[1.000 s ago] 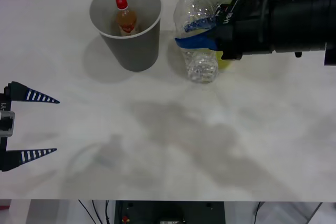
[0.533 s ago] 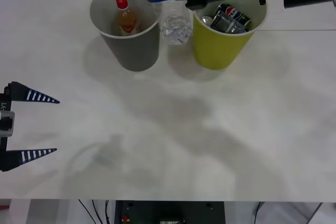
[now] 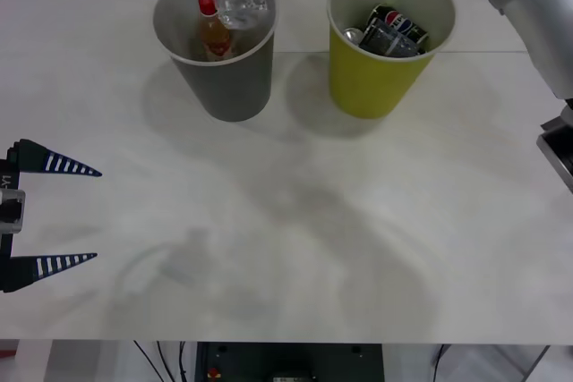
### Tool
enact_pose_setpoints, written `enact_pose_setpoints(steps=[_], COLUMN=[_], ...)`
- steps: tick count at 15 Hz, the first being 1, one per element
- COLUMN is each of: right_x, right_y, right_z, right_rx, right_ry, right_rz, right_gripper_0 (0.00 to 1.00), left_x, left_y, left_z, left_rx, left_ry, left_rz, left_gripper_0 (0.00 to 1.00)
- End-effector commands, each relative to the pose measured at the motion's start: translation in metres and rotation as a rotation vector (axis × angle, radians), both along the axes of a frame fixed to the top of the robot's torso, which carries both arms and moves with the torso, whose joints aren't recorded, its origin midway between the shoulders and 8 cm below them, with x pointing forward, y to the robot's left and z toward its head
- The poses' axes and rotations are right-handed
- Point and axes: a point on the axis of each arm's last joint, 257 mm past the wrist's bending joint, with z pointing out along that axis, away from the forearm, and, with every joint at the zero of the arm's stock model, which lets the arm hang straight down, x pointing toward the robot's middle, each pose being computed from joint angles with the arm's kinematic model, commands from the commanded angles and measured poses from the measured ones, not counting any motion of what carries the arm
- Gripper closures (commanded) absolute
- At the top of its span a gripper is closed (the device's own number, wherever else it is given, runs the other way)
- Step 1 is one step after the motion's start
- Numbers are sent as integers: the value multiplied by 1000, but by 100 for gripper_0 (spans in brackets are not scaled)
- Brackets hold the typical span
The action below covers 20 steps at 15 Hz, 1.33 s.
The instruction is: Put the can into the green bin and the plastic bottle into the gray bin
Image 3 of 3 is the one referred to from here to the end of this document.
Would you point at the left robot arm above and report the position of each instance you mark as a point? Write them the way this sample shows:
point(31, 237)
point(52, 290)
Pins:
point(11, 212)

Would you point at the black can with silver print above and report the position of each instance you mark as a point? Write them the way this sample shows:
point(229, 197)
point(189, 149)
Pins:
point(385, 39)

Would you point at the grey plastic waste bin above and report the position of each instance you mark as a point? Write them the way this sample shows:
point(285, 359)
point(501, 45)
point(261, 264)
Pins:
point(228, 91)

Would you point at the black can with red-blue logo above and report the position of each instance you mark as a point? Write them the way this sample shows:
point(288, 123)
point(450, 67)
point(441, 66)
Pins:
point(405, 22)

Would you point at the orange bottle with red cap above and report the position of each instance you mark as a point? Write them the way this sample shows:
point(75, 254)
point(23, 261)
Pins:
point(217, 39)

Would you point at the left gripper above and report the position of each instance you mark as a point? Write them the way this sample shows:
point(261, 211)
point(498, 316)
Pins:
point(9, 176)

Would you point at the black robot torso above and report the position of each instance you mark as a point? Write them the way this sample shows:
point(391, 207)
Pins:
point(291, 362)

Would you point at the yellow-green plastic waste bin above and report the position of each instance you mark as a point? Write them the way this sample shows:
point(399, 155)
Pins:
point(371, 87)

